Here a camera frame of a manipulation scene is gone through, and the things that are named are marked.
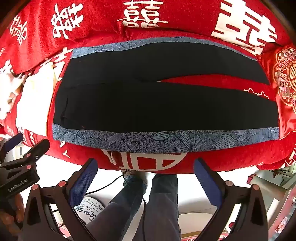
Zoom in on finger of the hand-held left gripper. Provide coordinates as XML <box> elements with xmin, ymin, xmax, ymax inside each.
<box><xmin>0</xmin><ymin>133</ymin><xmax>25</xmax><ymax>163</ymax></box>
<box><xmin>0</xmin><ymin>138</ymin><xmax>51</xmax><ymax>172</ymax></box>

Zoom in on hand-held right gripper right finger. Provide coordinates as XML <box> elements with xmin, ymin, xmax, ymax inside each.
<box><xmin>193</xmin><ymin>158</ymin><xmax>270</xmax><ymax>241</ymax></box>

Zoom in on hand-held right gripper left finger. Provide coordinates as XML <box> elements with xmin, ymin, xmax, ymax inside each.
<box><xmin>22</xmin><ymin>158</ymin><xmax>99</xmax><ymax>241</ymax></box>

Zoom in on black pants with blue trim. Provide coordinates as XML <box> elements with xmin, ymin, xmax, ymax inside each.
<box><xmin>52</xmin><ymin>36</ymin><xmax>280</xmax><ymax>154</ymax></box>

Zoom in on person's left hand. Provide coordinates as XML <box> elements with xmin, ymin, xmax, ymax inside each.
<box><xmin>0</xmin><ymin>193</ymin><xmax>25</xmax><ymax>234</ymax></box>

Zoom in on white printed slipper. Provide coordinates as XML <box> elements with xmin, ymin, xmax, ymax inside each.
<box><xmin>74</xmin><ymin>197</ymin><xmax>104</xmax><ymax>224</ymax></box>

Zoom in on person's left leg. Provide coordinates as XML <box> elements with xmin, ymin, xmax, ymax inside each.
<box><xmin>85</xmin><ymin>170</ymin><xmax>148</xmax><ymax>241</ymax></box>

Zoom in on person's leg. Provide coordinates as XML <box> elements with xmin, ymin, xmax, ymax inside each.
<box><xmin>134</xmin><ymin>174</ymin><xmax>182</xmax><ymax>241</ymax></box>
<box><xmin>85</xmin><ymin>170</ymin><xmax>148</xmax><ymax>241</ymax></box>

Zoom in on person's right leg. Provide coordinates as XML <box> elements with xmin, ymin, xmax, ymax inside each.
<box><xmin>134</xmin><ymin>174</ymin><xmax>182</xmax><ymax>241</ymax></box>

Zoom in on white brown patterned cloth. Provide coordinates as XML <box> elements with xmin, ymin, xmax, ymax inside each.
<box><xmin>0</xmin><ymin>60</ymin><xmax>28</xmax><ymax>120</ymax></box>

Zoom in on red gold embroidered cushion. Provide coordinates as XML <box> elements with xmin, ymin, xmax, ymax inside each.
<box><xmin>255</xmin><ymin>44</ymin><xmax>296</xmax><ymax>171</ymax></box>

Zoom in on red printed blanket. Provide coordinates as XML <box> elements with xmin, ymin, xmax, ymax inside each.
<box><xmin>0</xmin><ymin>0</ymin><xmax>296</xmax><ymax>175</ymax></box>

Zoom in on grey furniture frame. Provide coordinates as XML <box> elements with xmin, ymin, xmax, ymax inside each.
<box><xmin>248</xmin><ymin>167</ymin><xmax>296</xmax><ymax>232</ymax></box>

